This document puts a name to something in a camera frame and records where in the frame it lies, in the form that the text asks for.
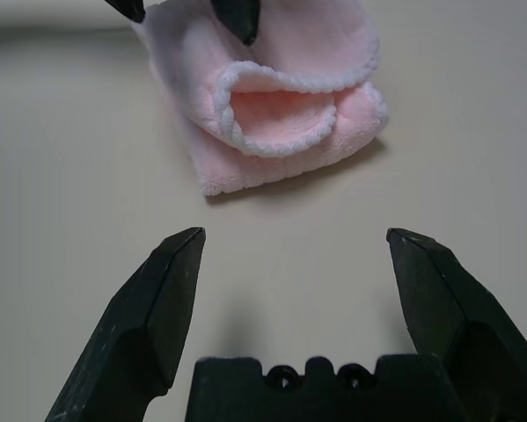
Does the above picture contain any pink terry towel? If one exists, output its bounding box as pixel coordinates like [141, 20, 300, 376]
[130, 0, 390, 199]

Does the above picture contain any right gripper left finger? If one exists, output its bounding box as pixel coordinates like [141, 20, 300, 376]
[45, 227, 208, 422]

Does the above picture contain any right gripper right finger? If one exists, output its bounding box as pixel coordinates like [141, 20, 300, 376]
[385, 227, 527, 422]

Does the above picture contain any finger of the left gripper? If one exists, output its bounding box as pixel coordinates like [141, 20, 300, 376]
[104, 0, 148, 23]
[212, 0, 263, 47]

